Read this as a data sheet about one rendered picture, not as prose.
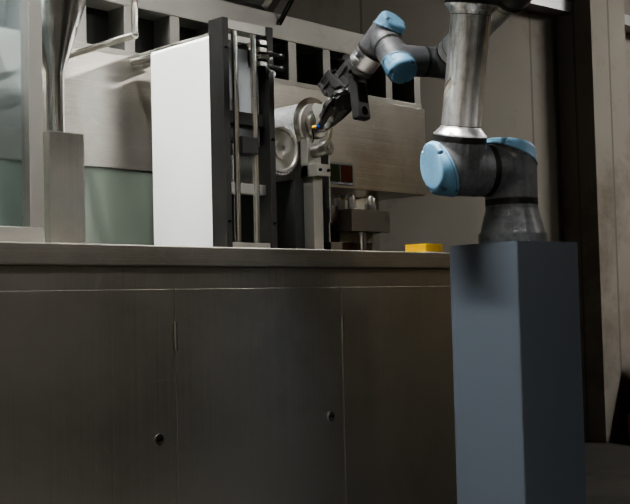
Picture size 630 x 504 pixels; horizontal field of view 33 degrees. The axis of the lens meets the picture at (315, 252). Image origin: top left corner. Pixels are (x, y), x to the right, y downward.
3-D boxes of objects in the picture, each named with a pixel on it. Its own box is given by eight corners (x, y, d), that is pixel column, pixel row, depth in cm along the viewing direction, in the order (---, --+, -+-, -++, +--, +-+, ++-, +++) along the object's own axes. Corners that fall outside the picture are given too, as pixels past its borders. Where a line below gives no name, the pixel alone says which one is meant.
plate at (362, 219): (352, 230, 288) (351, 208, 288) (251, 239, 316) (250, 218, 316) (390, 232, 300) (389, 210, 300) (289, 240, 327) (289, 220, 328)
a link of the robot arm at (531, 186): (550, 197, 236) (547, 136, 236) (497, 196, 230) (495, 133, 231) (518, 202, 247) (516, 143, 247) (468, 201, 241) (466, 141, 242)
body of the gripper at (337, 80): (335, 90, 283) (360, 55, 277) (351, 112, 279) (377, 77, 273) (314, 86, 278) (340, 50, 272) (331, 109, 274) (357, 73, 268)
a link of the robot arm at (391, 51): (436, 61, 257) (420, 35, 265) (394, 58, 253) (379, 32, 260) (424, 88, 263) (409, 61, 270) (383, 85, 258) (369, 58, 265)
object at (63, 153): (47, 253, 229) (43, -11, 232) (12, 256, 239) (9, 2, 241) (102, 254, 239) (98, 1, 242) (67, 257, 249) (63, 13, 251)
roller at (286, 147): (266, 171, 271) (265, 123, 272) (201, 180, 289) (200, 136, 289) (299, 174, 280) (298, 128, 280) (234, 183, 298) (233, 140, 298)
